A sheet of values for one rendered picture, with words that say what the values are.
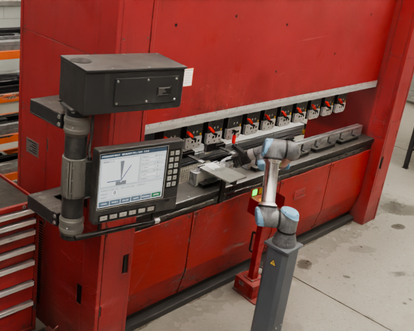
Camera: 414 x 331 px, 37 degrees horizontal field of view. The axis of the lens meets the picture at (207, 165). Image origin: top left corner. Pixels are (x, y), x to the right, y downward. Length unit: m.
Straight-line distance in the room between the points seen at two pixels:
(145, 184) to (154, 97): 0.41
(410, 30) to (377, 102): 0.70
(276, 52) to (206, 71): 0.70
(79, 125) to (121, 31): 0.58
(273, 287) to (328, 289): 1.16
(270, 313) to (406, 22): 2.90
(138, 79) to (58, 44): 0.87
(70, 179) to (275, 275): 1.62
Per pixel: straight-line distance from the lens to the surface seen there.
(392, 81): 5.78
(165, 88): 2.75
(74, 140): 2.72
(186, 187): 4.14
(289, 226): 3.75
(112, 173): 2.73
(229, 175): 4.11
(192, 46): 3.71
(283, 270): 3.86
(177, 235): 4.05
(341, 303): 4.91
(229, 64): 4.01
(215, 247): 4.44
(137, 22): 3.10
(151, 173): 2.84
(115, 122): 3.17
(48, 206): 3.02
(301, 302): 4.78
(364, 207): 6.13
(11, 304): 3.80
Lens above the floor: 2.59
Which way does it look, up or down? 22 degrees down
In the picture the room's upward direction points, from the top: 8 degrees clockwise
